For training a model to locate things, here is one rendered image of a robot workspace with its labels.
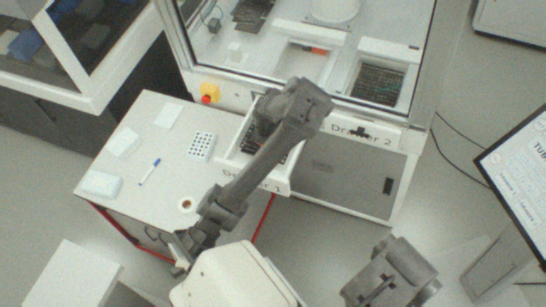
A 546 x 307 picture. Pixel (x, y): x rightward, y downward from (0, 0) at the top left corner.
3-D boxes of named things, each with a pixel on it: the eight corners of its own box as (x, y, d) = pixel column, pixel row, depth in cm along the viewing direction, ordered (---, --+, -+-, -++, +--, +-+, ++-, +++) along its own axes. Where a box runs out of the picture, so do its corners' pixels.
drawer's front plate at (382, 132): (397, 150, 164) (401, 134, 155) (324, 130, 173) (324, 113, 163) (397, 147, 165) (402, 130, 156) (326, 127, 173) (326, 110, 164)
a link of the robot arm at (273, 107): (286, 92, 92) (326, 120, 94) (299, 70, 93) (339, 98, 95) (249, 107, 134) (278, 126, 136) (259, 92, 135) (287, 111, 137)
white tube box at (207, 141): (206, 163, 177) (204, 159, 174) (188, 159, 179) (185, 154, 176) (217, 138, 183) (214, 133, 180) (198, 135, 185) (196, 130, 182)
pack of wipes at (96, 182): (124, 180, 177) (119, 175, 174) (114, 200, 173) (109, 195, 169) (94, 173, 181) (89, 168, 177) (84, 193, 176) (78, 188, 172)
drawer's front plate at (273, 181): (289, 197, 159) (287, 182, 149) (218, 174, 167) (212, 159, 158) (291, 193, 160) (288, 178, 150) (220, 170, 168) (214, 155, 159)
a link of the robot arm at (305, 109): (291, 98, 84) (332, 126, 86) (300, 68, 95) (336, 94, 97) (191, 218, 110) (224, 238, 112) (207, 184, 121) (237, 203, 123)
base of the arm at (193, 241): (169, 234, 113) (193, 269, 108) (184, 211, 111) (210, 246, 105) (192, 232, 121) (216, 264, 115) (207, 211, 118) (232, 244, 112)
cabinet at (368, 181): (395, 234, 230) (424, 157, 163) (224, 179, 261) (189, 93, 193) (432, 102, 274) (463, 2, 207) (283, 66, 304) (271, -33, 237)
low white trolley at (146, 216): (237, 295, 223) (201, 245, 159) (138, 253, 241) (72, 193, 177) (280, 199, 249) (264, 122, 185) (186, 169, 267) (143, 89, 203)
